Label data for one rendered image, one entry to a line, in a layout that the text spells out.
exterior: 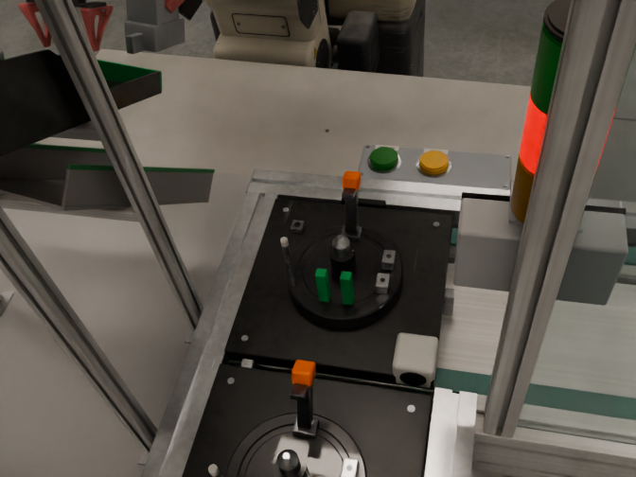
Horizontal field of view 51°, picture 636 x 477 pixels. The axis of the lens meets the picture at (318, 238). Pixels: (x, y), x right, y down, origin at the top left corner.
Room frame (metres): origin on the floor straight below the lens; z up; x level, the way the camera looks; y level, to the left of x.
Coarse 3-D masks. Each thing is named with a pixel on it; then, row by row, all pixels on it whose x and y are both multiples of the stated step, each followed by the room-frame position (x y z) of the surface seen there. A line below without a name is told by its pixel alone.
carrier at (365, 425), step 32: (224, 384) 0.36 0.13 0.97; (256, 384) 0.35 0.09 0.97; (288, 384) 0.35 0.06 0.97; (320, 384) 0.34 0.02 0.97; (352, 384) 0.34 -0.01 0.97; (224, 416) 0.32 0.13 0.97; (256, 416) 0.32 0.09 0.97; (288, 416) 0.30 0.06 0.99; (320, 416) 0.30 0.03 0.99; (352, 416) 0.30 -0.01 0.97; (384, 416) 0.29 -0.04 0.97; (416, 416) 0.29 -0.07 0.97; (192, 448) 0.29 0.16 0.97; (224, 448) 0.29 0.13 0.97; (256, 448) 0.27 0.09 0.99; (288, 448) 0.27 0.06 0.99; (320, 448) 0.26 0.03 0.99; (352, 448) 0.26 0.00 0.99; (384, 448) 0.26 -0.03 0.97; (416, 448) 0.26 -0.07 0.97
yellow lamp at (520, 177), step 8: (520, 160) 0.31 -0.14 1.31; (520, 168) 0.30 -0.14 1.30; (520, 176) 0.30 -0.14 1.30; (528, 176) 0.29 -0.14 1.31; (520, 184) 0.30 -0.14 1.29; (528, 184) 0.29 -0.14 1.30; (512, 192) 0.31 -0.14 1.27; (520, 192) 0.30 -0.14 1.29; (528, 192) 0.29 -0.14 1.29; (512, 200) 0.31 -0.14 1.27; (520, 200) 0.30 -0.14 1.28; (528, 200) 0.29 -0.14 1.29; (512, 208) 0.30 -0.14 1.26; (520, 208) 0.29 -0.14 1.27; (520, 216) 0.29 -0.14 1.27
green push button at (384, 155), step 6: (378, 150) 0.69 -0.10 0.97; (384, 150) 0.68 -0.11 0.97; (390, 150) 0.68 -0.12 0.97; (372, 156) 0.68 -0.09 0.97; (378, 156) 0.68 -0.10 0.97; (384, 156) 0.67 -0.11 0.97; (390, 156) 0.67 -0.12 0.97; (396, 156) 0.67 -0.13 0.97; (372, 162) 0.67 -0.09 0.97; (378, 162) 0.66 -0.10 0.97; (384, 162) 0.66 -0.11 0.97; (390, 162) 0.66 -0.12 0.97; (396, 162) 0.66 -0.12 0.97; (378, 168) 0.66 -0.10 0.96; (384, 168) 0.66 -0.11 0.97; (390, 168) 0.66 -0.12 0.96
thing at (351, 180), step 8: (344, 176) 0.55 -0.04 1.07; (352, 176) 0.55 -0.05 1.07; (360, 176) 0.55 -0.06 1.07; (344, 184) 0.54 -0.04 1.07; (352, 184) 0.54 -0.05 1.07; (360, 184) 0.55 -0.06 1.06; (344, 192) 0.53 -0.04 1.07; (352, 192) 0.53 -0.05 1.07; (352, 200) 0.54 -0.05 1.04; (352, 208) 0.53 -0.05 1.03; (352, 216) 0.53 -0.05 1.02; (352, 224) 0.52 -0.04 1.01; (352, 232) 0.52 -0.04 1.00
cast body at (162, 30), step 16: (128, 0) 0.73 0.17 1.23; (144, 0) 0.72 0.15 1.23; (160, 0) 0.72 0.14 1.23; (128, 16) 0.73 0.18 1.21; (144, 16) 0.72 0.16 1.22; (160, 16) 0.71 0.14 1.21; (176, 16) 0.74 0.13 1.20; (128, 32) 0.71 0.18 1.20; (144, 32) 0.70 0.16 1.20; (160, 32) 0.71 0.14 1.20; (176, 32) 0.73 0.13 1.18; (128, 48) 0.69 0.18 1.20; (144, 48) 0.70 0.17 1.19; (160, 48) 0.70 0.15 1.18
